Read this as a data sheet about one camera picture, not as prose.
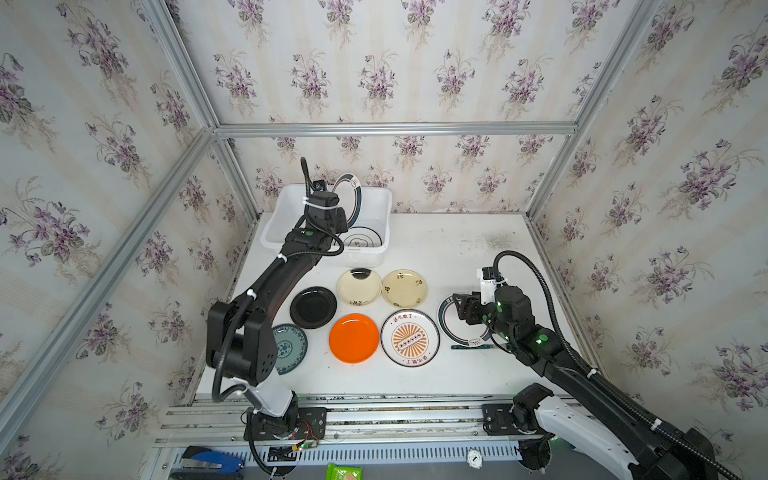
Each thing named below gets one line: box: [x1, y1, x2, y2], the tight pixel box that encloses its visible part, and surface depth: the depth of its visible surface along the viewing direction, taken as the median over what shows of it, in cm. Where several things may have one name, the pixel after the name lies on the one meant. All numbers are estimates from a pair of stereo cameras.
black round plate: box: [290, 286, 337, 329], surface depth 94 cm
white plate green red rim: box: [437, 294, 491, 347], surface depth 88 cm
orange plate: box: [329, 313, 379, 364], surface depth 90 cm
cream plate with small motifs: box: [382, 269, 428, 309], surface depth 100 cm
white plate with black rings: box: [339, 226, 383, 247], surface depth 113 cm
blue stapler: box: [181, 445, 245, 475], surface depth 69 cm
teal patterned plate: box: [272, 323, 309, 375], surface depth 88 cm
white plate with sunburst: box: [380, 308, 441, 368], surface depth 89 cm
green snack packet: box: [326, 463, 365, 480], surface depth 67 cm
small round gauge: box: [467, 449, 484, 469], surface depth 70 cm
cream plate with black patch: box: [336, 268, 382, 306], surface depth 101 cm
